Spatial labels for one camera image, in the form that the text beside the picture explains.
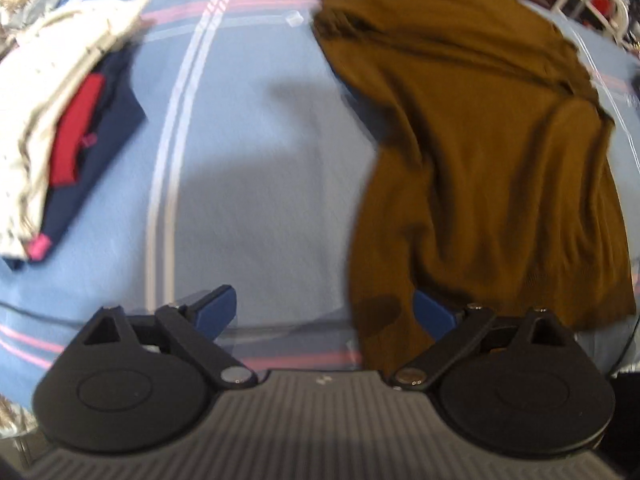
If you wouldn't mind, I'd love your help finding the blue striped bed sheet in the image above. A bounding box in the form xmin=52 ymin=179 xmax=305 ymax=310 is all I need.
xmin=0 ymin=0 xmax=640 ymax=436

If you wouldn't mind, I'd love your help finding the white wire rack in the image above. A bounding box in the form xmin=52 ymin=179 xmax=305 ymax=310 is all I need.
xmin=551 ymin=0 xmax=639 ymax=56

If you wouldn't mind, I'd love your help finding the brown sweater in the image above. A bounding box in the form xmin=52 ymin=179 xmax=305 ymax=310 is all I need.
xmin=314 ymin=0 xmax=636 ymax=373

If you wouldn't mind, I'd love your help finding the cream folded garment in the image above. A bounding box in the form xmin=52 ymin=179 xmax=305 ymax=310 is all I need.
xmin=1 ymin=0 xmax=151 ymax=260

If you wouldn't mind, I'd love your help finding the navy and red garment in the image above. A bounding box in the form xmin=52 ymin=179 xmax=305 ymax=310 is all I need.
xmin=2 ymin=46 xmax=145 ymax=271

